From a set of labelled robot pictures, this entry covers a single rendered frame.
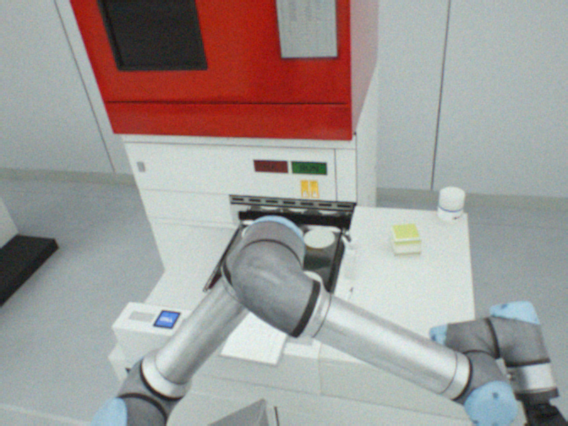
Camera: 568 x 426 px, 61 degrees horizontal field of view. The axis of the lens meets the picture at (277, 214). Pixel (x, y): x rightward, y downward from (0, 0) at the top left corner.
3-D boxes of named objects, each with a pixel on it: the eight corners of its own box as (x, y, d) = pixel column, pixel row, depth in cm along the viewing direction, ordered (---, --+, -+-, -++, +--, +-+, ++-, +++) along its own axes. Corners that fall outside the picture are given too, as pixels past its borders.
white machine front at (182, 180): (151, 218, 191) (122, 126, 168) (357, 235, 169) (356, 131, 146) (148, 223, 189) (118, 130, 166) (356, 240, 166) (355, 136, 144)
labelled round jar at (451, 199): (437, 211, 151) (439, 185, 146) (461, 212, 149) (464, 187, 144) (437, 224, 146) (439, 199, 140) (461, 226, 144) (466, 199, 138)
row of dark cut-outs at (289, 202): (231, 200, 172) (229, 194, 171) (352, 209, 160) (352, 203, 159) (230, 201, 172) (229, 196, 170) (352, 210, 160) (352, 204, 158)
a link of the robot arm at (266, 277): (237, 259, 67) (541, 398, 70) (248, 230, 77) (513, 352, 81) (207, 322, 71) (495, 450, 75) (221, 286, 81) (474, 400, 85)
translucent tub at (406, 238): (389, 243, 141) (390, 224, 137) (415, 240, 141) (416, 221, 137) (394, 259, 135) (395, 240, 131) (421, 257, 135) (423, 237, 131)
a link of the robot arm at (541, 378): (559, 362, 82) (510, 368, 83) (567, 390, 81) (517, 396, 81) (541, 361, 89) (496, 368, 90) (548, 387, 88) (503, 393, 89)
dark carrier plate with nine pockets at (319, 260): (245, 221, 170) (244, 220, 169) (341, 229, 160) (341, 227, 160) (209, 289, 143) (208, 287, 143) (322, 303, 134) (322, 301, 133)
